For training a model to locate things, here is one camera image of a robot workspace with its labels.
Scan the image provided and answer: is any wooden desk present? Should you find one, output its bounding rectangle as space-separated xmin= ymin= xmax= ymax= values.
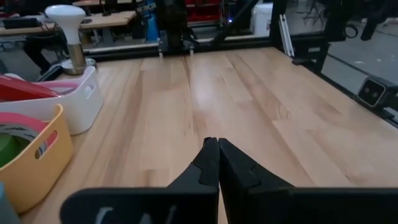
xmin=0 ymin=11 xmax=137 ymax=35

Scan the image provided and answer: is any black table-level camera box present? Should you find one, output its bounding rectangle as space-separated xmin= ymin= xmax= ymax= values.
xmin=356 ymin=77 xmax=398 ymax=110

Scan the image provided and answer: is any white mushroom lamp metal base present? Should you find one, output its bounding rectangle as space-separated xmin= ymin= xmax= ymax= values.
xmin=45 ymin=4 xmax=97 ymax=75

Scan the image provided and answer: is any teal plastic bin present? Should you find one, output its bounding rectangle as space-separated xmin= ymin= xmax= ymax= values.
xmin=0 ymin=182 xmax=21 ymax=224

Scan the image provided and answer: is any silver aluminium bar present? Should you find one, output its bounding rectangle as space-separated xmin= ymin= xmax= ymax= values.
xmin=278 ymin=14 xmax=295 ymax=58

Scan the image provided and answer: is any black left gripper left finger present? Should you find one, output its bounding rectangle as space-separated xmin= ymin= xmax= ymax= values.
xmin=59 ymin=136 xmax=220 ymax=224

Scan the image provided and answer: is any black desk device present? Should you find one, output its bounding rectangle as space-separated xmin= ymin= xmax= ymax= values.
xmin=1 ymin=17 xmax=40 ymax=30

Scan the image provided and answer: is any blue drum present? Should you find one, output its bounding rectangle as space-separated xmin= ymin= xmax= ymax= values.
xmin=144 ymin=0 xmax=160 ymax=41

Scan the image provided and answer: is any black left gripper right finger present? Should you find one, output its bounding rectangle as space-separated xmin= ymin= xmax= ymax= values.
xmin=218 ymin=138 xmax=398 ymax=224

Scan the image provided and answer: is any white plastic bin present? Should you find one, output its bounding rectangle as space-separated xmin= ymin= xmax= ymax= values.
xmin=0 ymin=65 xmax=104 ymax=136

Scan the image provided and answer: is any pink tape roll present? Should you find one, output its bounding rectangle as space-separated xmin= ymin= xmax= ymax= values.
xmin=0 ymin=112 xmax=58 ymax=156

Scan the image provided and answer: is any black aluminium table frame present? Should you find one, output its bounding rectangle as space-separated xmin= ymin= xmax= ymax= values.
xmin=40 ymin=0 xmax=398 ymax=125

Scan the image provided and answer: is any neighbouring black robot station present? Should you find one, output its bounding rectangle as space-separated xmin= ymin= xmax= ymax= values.
xmin=323 ymin=0 xmax=398 ymax=43

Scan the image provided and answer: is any white floor container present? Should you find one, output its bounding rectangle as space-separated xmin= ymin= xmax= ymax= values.
xmin=251 ymin=2 xmax=274 ymax=37

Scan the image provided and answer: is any green tape roll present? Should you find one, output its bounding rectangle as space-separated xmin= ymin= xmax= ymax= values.
xmin=0 ymin=133 xmax=24 ymax=169

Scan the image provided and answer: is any yellow plastic bin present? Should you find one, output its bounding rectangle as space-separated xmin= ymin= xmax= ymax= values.
xmin=0 ymin=104 xmax=74 ymax=214

